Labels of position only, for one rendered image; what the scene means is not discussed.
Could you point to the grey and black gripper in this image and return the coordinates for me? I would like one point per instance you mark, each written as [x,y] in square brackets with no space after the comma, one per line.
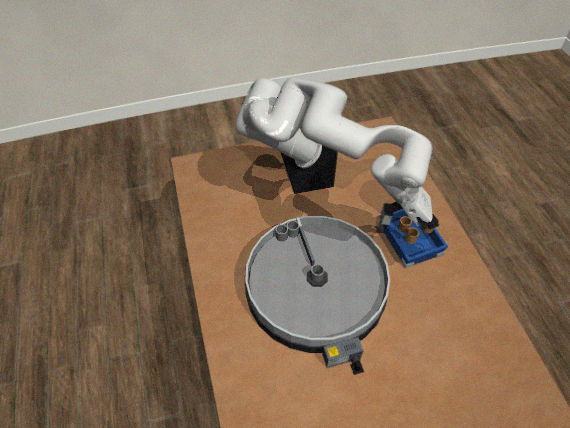
[419,209]

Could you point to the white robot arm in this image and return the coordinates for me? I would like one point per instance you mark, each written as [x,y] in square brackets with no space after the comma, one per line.
[320,106]

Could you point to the grey cylinder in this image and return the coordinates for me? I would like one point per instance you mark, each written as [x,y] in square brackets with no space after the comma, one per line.
[317,277]
[281,236]
[293,228]

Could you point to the grey round turntable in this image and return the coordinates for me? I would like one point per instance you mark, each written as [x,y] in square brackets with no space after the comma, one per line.
[305,315]

